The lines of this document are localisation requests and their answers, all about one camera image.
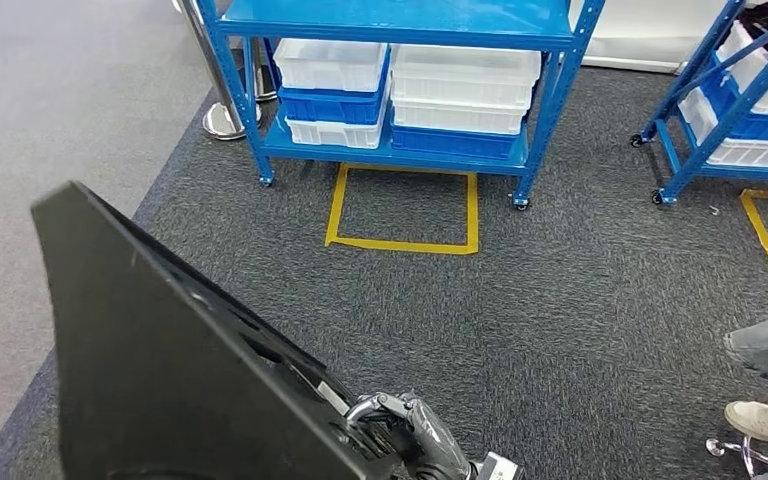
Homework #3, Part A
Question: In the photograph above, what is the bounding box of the black plastic frame part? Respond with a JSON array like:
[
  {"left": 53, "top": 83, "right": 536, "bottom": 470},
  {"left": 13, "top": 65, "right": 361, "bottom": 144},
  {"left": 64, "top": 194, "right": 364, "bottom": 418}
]
[{"left": 30, "top": 180, "right": 412, "bottom": 480}]

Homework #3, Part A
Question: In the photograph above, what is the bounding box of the person's foot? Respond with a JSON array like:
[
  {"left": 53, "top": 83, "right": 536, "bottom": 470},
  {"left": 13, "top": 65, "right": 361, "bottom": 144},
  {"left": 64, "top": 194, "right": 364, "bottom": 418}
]
[{"left": 723, "top": 399, "right": 768, "bottom": 446}]

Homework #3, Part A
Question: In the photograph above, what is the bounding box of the blue metal shelf rack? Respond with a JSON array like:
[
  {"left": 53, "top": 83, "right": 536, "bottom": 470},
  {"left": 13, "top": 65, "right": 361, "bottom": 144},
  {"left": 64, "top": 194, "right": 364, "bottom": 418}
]
[
  {"left": 195, "top": 0, "right": 607, "bottom": 212},
  {"left": 629, "top": 0, "right": 768, "bottom": 208}
]

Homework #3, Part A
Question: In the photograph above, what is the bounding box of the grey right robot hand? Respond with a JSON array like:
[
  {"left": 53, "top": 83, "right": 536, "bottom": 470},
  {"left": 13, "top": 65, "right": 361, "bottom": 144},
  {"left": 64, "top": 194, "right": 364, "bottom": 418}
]
[{"left": 344, "top": 392, "right": 475, "bottom": 480}]

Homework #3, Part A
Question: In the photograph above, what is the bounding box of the wide blue plastic bin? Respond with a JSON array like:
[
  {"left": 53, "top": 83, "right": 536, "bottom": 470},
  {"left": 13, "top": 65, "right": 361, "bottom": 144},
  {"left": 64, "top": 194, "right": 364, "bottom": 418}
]
[{"left": 389, "top": 105, "right": 530, "bottom": 162}]

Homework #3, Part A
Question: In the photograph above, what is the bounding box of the white car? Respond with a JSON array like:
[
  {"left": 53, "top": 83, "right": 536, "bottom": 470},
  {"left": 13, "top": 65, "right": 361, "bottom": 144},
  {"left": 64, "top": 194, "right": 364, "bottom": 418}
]
[{"left": 568, "top": 0, "right": 756, "bottom": 75}]

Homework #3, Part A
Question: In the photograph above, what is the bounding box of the wide white plastic bin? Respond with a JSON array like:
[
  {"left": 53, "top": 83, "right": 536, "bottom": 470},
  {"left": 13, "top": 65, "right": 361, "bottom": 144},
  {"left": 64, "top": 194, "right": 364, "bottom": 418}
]
[
  {"left": 391, "top": 97, "right": 530, "bottom": 136},
  {"left": 389, "top": 44, "right": 543, "bottom": 109}
]

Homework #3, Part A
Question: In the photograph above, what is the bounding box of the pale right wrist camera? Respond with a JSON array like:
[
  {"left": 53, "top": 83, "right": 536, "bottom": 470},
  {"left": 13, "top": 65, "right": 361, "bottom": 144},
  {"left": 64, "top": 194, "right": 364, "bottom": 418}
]
[{"left": 475, "top": 451, "right": 523, "bottom": 480}]

